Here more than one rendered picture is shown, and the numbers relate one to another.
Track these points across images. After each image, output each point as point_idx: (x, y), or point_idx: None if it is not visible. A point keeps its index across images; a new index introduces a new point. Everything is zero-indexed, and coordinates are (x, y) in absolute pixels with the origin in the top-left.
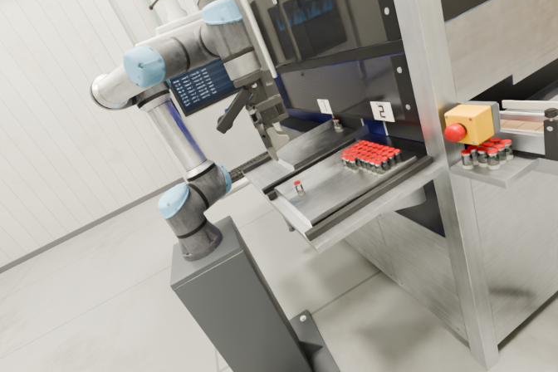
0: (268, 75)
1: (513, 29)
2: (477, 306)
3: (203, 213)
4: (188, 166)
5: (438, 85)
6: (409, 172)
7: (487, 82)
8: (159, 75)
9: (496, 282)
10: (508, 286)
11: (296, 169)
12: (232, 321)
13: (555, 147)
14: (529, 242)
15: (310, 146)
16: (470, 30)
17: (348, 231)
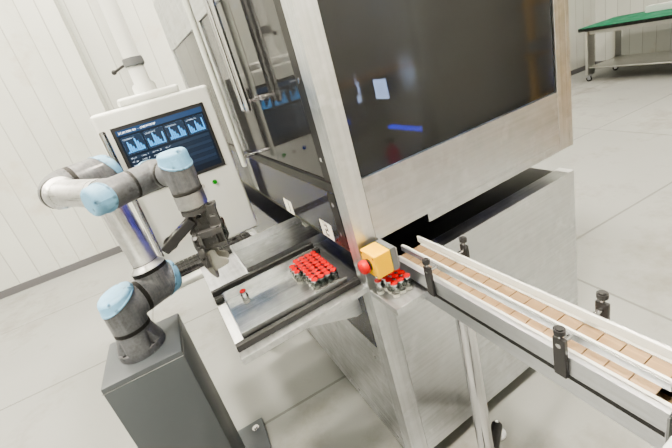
0: (212, 209)
1: (426, 180)
2: (404, 413)
3: (146, 314)
4: (135, 264)
5: (357, 225)
6: (337, 291)
7: (404, 221)
8: (112, 207)
9: (424, 391)
10: (437, 395)
11: (249, 273)
12: (166, 429)
13: (431, 286)
14: (456, 353)
15: (273, 244)
16: (385, 183)
17: (273, 344)
